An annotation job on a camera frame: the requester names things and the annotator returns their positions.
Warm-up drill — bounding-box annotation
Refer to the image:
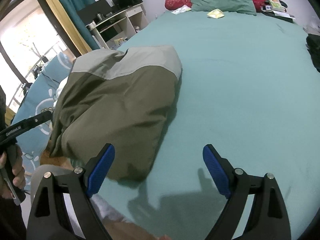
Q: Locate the white folded garment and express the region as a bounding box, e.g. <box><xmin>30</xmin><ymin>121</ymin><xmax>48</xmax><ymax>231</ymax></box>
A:
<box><xmin>53</xmin><ymin>77</ymin><xmax>68</xmax><ymax>107</ymax></box>

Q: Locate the teal bed sheet mattress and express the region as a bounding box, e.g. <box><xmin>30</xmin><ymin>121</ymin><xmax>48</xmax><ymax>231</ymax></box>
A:
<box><xmin>99</xmin><ymin>11</ymin><xmax>319</xmax><ymax>239</ymax></box>

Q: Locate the black monitor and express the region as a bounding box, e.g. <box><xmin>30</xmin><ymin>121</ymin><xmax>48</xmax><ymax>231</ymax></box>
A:
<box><xmin>77</xmin><ymin>0</ymin><xmax>112</xmax><ymax>25</ymax></box>

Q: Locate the black clothes pile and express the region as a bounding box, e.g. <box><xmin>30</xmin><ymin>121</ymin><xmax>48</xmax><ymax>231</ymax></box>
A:
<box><xmin>306</xmin><ymin>34</ymin><xmax>320</xmax><ymax>72</ymax></box>

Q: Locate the blue cartoon blanket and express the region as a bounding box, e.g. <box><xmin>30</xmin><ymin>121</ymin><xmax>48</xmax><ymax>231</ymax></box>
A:
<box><xmin>12</xmin><ymin>53</ymin><xmax>72</xmax><ymax>191</ymax></box>

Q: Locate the snack bag on bed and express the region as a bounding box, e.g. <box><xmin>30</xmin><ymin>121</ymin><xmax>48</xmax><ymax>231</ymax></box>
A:
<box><xmin>267</xmin><ymin>0</ymin><xmax>286</xmax><ymax>12</ymax></box>

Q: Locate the olive green hooded jacket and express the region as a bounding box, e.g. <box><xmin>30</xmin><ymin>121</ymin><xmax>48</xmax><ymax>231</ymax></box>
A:
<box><xmin>49</xmin><ymin>46</ymin><xmax>182</xmax><ymax>181</ymax></box>

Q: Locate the books stack on bed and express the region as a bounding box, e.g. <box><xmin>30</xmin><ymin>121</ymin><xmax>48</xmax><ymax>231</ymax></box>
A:
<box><xmin>261</xmin><ymin>5</ymin><xmax>296</xmax><ymax>23</ymax></box>

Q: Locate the white paper leaflet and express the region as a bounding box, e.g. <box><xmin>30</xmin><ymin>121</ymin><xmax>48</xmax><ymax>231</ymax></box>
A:
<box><xmin>171</xmin><ymin>5</ymin><xmax>191</xmax><ymax>15</ymax></box>

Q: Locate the person left hand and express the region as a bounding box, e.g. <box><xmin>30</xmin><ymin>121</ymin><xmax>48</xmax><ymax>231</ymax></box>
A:
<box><xmin>1</xmin><ymin>144</ymin><xmax>25</xmax><ymax>205</ymax></box>

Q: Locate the white wooden desk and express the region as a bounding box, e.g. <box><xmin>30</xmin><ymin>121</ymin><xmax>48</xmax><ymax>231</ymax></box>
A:
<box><xmin>86</xmin><ymin>3</ymin><xmax>149</xmax><ymax>49</ymax></box>

